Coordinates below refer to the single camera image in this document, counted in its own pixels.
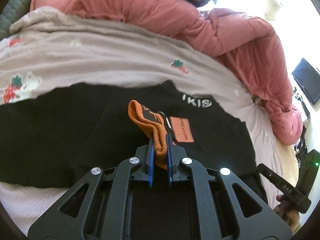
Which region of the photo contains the black flat monitor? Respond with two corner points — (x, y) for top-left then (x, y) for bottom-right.
(292, 58), (320, 105)

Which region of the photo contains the black sweater with orange cuffs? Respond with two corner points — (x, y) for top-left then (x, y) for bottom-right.
(1, 81), (267, 199)

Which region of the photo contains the beige strawberry bear blanket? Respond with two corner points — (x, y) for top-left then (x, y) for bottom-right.
(1, 7), (283, 236)

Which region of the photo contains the yellow bed sheet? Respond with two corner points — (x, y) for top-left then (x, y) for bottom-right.
(275, 138), (299, 186)

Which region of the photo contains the person's right hand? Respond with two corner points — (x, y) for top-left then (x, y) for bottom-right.
(274, 205), (300, 233)

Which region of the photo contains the pink quilted comforter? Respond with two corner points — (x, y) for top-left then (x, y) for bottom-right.
(30, 0), (303, 146)

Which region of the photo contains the grey quilted headboard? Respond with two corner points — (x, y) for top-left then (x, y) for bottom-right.
(1, 0), (31, 40)

